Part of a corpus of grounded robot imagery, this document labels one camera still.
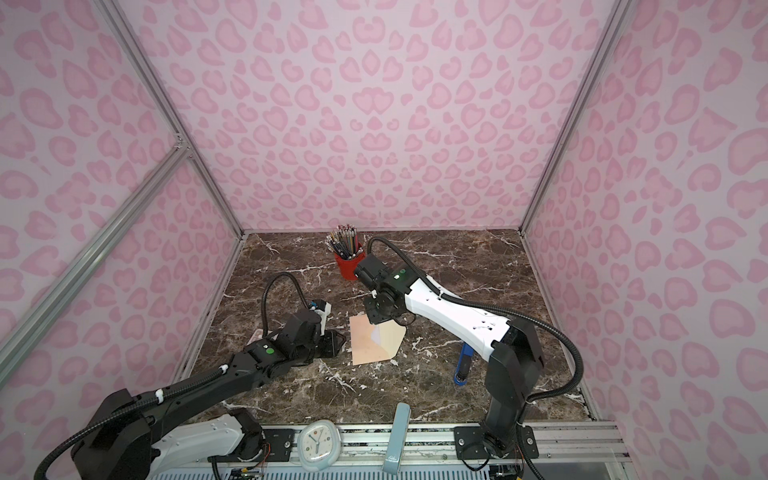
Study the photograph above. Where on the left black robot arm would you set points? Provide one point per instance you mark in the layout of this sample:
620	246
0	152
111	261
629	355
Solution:
120	441

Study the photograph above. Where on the aluminium frame rail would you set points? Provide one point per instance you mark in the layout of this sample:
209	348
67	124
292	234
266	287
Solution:
587	450

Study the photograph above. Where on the blue stapler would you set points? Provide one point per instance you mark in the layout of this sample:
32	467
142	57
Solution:
464	364

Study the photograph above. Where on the white letter paper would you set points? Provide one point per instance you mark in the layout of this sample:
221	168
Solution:
379	336

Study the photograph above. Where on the white alarm clock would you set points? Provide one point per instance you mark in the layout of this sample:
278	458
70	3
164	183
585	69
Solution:
319	445

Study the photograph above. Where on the red pencil cup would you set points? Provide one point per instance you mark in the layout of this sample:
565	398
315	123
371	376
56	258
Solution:
348	266

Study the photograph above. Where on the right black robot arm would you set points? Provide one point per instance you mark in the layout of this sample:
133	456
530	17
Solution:
506	340

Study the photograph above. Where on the pink envelope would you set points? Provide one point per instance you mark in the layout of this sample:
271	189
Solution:
363	350

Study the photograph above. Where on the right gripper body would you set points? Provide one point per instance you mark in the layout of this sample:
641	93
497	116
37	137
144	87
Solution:
377	309

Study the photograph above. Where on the coloured pencils bunch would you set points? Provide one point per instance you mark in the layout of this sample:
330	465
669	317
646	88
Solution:
344	241

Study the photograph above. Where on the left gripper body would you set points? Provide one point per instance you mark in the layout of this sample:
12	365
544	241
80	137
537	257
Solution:
328	345

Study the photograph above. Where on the pink calculator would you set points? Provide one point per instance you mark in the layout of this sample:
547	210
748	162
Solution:
257	334

